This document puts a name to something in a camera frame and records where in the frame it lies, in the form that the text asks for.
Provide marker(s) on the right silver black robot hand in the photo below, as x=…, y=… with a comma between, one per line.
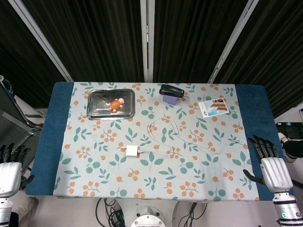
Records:
x=275, y=173

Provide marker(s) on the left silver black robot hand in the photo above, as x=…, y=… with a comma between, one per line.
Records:
x=9, y=177

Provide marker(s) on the white charger block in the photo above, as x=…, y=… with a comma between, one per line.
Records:
x=132, y=151

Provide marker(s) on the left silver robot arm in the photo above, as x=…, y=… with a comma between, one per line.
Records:
x=4, y=210

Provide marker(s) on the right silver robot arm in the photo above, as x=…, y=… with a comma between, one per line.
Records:
x=286, y=209

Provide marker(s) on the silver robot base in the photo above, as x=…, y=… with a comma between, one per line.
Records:
x=148, y=218

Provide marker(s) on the black white shoe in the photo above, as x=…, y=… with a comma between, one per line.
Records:
x=292, y=147

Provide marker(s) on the beige shoe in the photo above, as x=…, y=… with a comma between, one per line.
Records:
x=27, y=204

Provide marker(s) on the blue table cover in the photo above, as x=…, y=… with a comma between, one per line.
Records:
x=40, y=153

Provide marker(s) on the picture postcard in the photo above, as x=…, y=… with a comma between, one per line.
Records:
x=213, y=107

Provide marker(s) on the rectangular metal tray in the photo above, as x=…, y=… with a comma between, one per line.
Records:
x=99, y=106

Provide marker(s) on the floral patterned tablecloth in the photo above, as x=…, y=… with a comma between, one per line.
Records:
x=154, y=175

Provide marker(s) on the purple cube block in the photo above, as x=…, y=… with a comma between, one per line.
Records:
x=171, y=100

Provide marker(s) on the orange pink turtle toy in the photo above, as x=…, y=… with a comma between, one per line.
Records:
x=115, y=105

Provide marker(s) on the black stapler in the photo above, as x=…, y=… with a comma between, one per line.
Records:
x=171, y=91

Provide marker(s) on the black pleated curtain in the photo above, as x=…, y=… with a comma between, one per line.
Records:
x=101, y=37

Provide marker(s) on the black metal frame chair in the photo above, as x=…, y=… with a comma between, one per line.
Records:
x=16, y=123

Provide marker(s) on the white frame post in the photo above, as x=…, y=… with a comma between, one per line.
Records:
x=233, y=40
x=42, y=40
x=147, y=40

